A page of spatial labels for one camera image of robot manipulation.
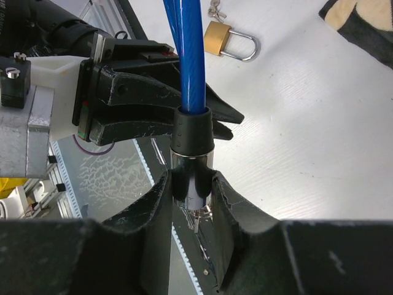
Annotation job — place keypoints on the large brass padlock with keys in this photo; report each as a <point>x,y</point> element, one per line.
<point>218,34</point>

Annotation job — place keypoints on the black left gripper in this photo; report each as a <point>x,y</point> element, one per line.
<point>129,89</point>

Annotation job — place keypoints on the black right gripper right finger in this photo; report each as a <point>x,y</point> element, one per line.
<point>259,254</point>

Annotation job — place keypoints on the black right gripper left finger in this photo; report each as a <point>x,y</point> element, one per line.
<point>128,253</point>

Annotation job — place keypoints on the white slotted cable duct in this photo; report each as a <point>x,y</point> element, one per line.
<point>67,202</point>

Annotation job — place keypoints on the black floral patterned blanket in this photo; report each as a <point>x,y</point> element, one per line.
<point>366,24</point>

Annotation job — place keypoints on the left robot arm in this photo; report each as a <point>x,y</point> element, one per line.
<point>44,29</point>

